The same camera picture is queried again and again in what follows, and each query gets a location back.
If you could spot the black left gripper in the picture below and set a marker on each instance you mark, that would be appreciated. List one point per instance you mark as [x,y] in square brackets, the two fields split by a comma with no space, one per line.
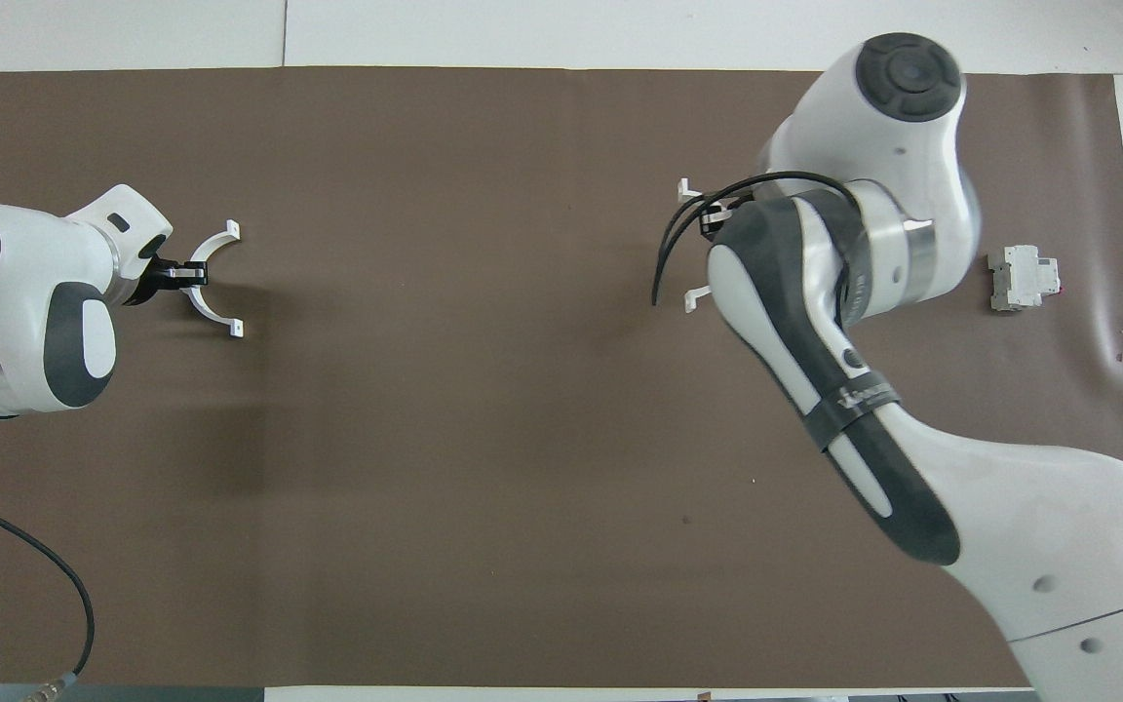
[150,283]

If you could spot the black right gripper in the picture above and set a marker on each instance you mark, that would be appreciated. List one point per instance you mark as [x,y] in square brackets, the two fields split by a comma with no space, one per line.
[720,216]

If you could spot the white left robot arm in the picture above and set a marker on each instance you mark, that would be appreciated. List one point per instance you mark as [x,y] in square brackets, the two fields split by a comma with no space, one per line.
[16,292]

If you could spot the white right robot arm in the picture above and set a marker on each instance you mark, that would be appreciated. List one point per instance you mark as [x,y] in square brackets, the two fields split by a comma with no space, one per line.
[912,146]

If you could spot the grey circuit breaker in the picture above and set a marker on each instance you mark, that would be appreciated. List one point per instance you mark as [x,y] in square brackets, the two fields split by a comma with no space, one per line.
[1022,278]

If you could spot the brown paper table mat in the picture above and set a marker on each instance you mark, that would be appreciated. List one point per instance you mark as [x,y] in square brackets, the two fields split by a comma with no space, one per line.
[484,439]

